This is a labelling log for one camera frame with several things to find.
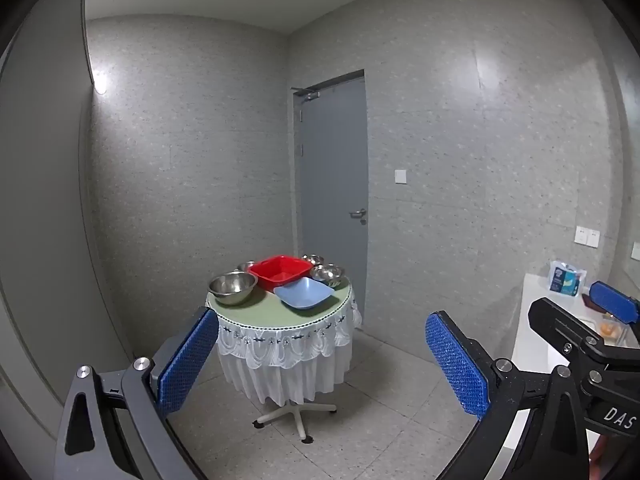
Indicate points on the door closer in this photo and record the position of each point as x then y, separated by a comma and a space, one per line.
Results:
306, 93

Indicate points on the blue white tissue packet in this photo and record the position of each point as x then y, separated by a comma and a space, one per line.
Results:
567, 278

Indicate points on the orange round object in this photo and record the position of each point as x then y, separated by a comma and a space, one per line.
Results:
609, 329

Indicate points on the blue square plate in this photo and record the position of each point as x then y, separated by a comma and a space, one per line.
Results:
305, 294

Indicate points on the round table with white skirt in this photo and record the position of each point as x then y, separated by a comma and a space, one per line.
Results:
280, 355

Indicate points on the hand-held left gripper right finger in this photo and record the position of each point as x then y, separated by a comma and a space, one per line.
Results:
455, 365

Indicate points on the red plastic basin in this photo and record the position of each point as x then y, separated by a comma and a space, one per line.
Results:
280, 272

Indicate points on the medium steel bowl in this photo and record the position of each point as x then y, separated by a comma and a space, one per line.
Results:
327, 275

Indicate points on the white vanity counter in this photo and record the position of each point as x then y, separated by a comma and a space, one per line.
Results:
530, 347

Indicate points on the white light switch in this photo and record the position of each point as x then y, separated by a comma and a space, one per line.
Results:
400, 176

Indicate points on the grey door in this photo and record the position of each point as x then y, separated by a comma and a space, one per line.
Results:
330, 185

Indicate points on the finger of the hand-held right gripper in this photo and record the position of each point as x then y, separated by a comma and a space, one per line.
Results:
615, 302
560, 325

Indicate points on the white wall outlet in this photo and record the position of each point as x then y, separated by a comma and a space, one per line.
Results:
593, 238
581, 235

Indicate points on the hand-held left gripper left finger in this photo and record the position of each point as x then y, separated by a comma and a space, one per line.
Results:
187, 360

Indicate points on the small steel bowl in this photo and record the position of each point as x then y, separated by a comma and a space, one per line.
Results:
313, 260
245, 266

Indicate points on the white star table base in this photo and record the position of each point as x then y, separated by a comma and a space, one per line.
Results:
300, 417

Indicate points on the large steel bowl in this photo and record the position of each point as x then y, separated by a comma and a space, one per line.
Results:
232, 287

